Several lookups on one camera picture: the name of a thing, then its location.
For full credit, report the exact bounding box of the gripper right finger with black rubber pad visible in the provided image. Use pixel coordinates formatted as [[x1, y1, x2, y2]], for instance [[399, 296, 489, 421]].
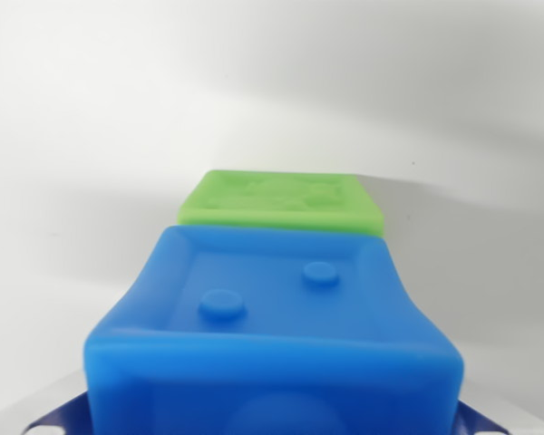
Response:
[[452, 391, 523, 435]]

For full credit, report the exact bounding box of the gripper left finger with black rubber pad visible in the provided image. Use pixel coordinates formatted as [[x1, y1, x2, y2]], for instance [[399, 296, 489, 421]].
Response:
[[20, 369, 89, 435]]

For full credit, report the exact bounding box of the blue cube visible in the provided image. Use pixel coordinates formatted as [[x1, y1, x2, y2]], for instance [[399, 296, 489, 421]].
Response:
[[83, 225, 465, 435]]

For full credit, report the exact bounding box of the green cube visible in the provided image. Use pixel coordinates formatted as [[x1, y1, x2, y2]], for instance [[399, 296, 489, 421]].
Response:
[[177, 169, 386, 238]]

